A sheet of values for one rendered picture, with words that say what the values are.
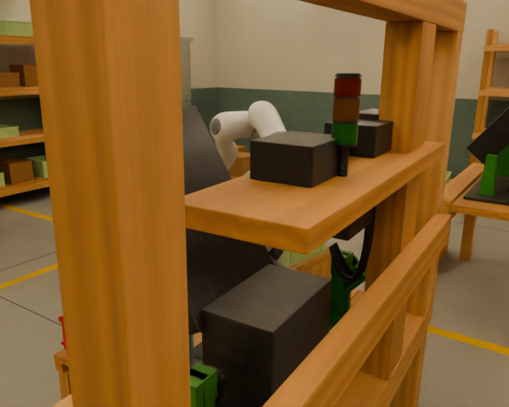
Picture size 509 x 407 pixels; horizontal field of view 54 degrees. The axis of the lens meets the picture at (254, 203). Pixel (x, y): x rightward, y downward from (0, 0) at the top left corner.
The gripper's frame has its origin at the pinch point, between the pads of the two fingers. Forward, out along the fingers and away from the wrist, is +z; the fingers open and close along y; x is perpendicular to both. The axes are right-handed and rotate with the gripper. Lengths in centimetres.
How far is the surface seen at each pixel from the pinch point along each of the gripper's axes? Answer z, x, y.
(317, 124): -664, -8, -397
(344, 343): 38, 14, 38
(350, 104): 12, -14, 58
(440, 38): -69, -6, 51
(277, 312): 29.3, 4.7, 20.5
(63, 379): 38, -20, -76
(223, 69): -710, -219, -482
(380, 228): -11.3, 15.3, 24.3
